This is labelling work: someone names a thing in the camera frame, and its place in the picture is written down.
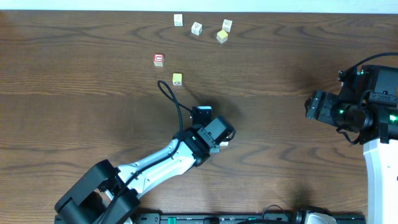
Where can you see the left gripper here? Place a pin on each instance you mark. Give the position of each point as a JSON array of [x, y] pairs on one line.
[[224, 143]]

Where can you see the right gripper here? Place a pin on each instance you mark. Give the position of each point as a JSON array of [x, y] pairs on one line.
[[328, 99]]

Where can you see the teal edged white block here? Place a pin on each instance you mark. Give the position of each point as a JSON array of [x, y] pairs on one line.
[[224, 143]]

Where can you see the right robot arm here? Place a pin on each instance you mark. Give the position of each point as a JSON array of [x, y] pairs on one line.
[[367, 105]]

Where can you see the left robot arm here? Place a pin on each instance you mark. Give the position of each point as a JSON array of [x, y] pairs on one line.
[[108, 194]]

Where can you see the yellow top soccer block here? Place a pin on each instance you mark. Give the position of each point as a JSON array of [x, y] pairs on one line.
[[177, 79]]

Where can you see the red top block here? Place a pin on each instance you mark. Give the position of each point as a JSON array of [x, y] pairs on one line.
[[158, 60]]

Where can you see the yellow top far block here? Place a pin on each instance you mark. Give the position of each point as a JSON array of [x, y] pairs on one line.
[[222, 36]]

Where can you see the white block number three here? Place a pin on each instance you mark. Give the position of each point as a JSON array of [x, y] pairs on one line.
[[196, 28]]

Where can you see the white block far right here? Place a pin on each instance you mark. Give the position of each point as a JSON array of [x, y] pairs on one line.
[[227, 24]]

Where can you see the white block far left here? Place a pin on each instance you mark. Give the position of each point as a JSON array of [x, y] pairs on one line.
[[178, 20]]

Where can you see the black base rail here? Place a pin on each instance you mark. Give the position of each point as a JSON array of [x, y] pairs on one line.
[[156, 218]]

